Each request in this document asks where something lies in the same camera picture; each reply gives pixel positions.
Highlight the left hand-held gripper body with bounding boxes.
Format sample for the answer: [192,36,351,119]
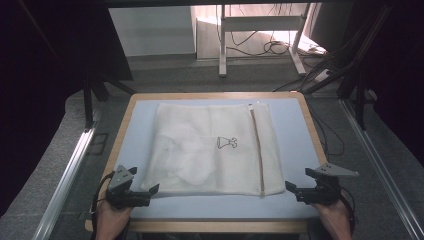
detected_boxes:
[105,164,152,211]

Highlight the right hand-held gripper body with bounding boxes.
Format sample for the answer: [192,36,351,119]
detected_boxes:
[295,162,360,206]

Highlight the white mesh laundry bag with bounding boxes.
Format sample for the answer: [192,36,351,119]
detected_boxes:
[140,102,287,198]

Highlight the person's left hand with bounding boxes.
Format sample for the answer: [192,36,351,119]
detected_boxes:
[95,197,133,233]

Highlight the person's right hand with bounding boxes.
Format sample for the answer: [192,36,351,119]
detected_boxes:
[312,199,352,234]

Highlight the black metal stand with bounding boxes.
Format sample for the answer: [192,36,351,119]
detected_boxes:
[301,4,393,132]
[81,71,138,130]

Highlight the white power strip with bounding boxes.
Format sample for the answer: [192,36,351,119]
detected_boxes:
[313,68,334,84]

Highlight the white panel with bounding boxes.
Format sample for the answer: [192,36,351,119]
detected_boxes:
[107,5,197,58]

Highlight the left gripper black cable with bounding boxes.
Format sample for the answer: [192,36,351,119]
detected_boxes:
[89,172,116,240]

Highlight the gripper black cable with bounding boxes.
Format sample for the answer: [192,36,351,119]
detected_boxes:
[89,172,116,240]
[339,185,357,236]

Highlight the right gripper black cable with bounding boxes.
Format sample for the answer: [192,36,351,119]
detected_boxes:
[339,185,357,236]

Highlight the thin black floor cable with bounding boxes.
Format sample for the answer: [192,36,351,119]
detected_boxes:
[308,105,346,158]

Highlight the aluminium rail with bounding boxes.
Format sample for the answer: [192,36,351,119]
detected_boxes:
[32,127,98,240]
[339,98,424,240]

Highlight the black floor cables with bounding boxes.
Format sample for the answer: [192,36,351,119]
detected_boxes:
[214,3,294,58]

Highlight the white metal desk frame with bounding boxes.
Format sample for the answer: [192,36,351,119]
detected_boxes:
[217,3,314,78]

